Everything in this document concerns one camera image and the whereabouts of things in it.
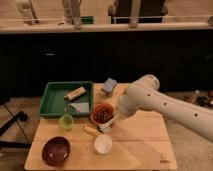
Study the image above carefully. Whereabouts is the green plastic tray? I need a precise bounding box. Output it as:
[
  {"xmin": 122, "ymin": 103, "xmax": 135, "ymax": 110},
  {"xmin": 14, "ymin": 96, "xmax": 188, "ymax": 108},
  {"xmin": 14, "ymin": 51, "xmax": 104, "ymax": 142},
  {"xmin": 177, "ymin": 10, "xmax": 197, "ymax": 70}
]
[{"xmin": 39, "ymin": 81, "xmax": 94, "ymax": 118}]

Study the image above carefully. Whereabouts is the blue sponge block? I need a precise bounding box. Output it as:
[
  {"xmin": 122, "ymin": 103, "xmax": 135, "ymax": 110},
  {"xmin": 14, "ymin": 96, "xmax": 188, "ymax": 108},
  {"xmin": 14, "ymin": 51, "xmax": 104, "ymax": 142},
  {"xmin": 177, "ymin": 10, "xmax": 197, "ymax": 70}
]
[{"xmin": 101, "ymin": 78, "xmax": 117, "ymax": 97}]

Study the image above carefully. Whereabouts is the orange bowl of beans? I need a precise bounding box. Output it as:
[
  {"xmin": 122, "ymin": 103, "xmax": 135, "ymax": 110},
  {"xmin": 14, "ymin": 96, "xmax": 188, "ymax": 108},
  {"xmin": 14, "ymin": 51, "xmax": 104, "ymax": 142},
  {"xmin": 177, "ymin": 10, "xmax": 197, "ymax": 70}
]
[{"xmin": 90, "ymin": 103, "xmax": 114, "ymax": 125}]

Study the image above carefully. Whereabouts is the yellow banana toy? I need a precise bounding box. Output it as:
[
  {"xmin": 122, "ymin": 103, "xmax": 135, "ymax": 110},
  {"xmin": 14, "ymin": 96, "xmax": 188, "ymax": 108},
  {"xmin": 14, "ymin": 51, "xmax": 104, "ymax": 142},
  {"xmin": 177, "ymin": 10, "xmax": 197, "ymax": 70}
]
[{"xmin": 83, "ymin": 126, "xmax": 101, "ymax": 136}]

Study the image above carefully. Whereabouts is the purple bowl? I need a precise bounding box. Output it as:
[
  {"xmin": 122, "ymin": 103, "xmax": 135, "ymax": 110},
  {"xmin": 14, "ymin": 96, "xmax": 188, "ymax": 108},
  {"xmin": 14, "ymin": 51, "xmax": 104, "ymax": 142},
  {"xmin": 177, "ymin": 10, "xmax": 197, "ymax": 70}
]
[{"xmin": 42, "ymin": 136, "xmax": 71, "ymax": 167}]

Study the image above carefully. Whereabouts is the wooden rolling pin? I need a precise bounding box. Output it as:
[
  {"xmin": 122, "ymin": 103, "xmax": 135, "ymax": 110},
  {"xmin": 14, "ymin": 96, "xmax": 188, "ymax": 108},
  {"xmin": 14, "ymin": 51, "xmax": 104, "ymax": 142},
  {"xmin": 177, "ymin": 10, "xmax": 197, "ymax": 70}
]
[{"xmin": 64, "ymin": 87, "xmax": 86, "ymax": 100}]

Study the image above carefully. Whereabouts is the green plastic cup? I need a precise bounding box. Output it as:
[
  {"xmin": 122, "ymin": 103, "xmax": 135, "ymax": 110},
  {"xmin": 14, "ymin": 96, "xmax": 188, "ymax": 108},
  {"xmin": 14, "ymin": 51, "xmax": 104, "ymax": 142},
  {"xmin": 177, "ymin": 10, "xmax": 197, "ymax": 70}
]
[{"xmin": 59, "ymin": 114, "xmax": 73, "ymax": 130}]

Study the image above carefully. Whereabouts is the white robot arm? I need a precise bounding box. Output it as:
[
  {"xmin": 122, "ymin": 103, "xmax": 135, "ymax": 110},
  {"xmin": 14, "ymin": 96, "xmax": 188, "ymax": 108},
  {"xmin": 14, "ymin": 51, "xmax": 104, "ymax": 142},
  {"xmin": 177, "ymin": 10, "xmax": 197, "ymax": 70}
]
[{"xmin": 116, "ymin": 75, "xmax": 213, "ymax": 143}]

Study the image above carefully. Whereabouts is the white folded cloth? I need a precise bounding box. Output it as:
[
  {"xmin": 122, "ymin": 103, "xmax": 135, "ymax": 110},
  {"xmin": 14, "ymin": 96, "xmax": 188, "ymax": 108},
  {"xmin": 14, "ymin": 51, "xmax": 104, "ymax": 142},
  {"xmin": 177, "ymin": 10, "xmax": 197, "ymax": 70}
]
[{"xmin": 71, "ymin": 102, "xmax": 90, "ymax": 113}]

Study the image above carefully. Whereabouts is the white dish brush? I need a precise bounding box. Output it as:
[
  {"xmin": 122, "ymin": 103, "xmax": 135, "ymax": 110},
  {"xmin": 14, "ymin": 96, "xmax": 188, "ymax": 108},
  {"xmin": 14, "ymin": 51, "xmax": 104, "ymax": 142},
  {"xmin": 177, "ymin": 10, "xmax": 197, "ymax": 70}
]
[{"xmin": 97, "ymin": 115, "xmax": 118, "ymax": 133}]

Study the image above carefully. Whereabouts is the white round cup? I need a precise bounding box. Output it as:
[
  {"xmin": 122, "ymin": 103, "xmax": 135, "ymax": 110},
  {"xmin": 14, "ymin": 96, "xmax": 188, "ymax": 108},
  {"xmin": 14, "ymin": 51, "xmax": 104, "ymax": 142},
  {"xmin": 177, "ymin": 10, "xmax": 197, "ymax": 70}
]
[{"xmin": 94, "ymin": 135, "xmax": 112, "ymax": 154}]

